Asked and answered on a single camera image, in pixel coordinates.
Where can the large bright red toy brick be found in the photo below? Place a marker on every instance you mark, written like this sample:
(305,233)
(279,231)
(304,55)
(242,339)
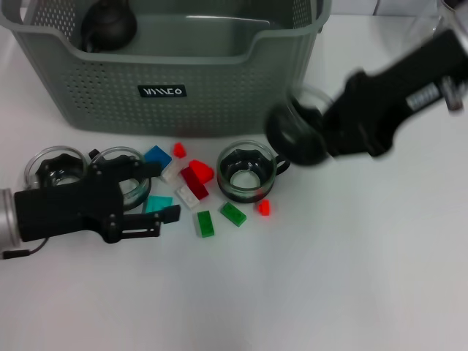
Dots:
(203,170)

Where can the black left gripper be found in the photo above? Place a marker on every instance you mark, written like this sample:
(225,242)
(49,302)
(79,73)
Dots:
(66,208)

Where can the white toy brick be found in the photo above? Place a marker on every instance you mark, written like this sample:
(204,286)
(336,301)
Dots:
(186,197)
(172,173)

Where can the blue toy brick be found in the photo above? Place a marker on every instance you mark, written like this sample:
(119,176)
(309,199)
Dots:
(159,155)

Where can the grey perforated plastic storage bin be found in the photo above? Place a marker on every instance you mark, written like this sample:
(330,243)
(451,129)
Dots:
(219,91)

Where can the dark red toy brick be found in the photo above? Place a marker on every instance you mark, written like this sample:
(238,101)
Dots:
(195,184)

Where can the cyan flat toy brick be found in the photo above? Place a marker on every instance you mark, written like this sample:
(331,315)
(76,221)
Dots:
(157,203)

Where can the small bright red toy brick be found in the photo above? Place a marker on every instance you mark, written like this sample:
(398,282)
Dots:
(179,150)
(264,207)

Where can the glass teacup with black base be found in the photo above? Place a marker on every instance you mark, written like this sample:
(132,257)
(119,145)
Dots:
(245,175)
(55,168)
(292,146)
(137,190)

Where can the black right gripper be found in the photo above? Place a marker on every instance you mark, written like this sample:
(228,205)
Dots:
(387,95)

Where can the green toy brick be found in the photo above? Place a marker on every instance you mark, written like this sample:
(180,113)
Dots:
(233,214)
(205,223)

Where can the black round teapot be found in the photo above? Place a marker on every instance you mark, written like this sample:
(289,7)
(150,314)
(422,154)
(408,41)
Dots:
(109,25)

